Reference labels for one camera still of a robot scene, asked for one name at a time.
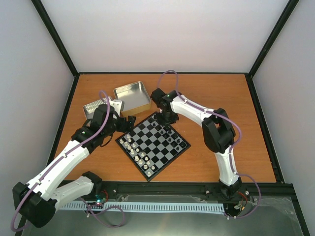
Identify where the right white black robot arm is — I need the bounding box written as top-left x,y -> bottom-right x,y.
151,88 -> 242,199

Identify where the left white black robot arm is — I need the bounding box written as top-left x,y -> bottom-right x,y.
12,104 -> 136,228

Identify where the gold metal tin base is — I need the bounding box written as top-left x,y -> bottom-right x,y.
113,81 -> 151,117

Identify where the black and silver chessboard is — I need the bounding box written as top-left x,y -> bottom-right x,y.
116,112 -> 191,182

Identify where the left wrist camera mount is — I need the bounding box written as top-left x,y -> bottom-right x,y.
109,97 -> 125,116

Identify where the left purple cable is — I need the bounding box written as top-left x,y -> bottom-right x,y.
10,90 -> 126,232

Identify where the purple cable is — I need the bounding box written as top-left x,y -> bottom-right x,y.
10,90 -> 126,232
157,70 -> 261,219

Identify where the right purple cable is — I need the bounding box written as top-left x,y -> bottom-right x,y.
157,70 -> 261,219

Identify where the black aluminium frame rail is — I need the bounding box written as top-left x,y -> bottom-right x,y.
96,181 -> 295,198

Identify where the light blue slotted cable duct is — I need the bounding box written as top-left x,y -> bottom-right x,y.
59,201 -> 226,214

